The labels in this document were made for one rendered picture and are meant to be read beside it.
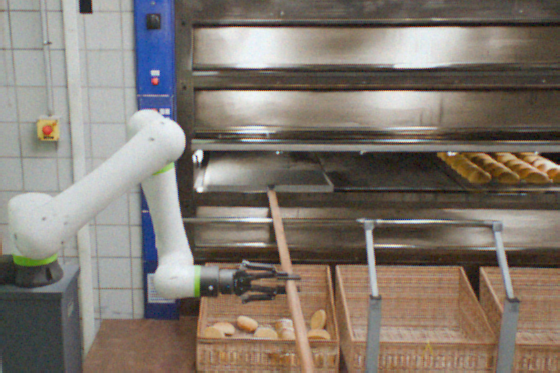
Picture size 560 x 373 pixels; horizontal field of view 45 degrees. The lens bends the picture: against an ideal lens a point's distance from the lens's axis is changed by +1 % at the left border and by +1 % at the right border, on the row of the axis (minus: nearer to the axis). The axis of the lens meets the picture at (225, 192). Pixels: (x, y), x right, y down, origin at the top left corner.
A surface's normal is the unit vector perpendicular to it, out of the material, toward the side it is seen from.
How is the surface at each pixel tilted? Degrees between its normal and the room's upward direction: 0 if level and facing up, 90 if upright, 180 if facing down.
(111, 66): 90
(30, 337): 90
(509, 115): 70
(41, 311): 90
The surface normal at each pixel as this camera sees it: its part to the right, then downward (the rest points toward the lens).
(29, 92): -0.04, 0.27
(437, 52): -0.03, -0.07
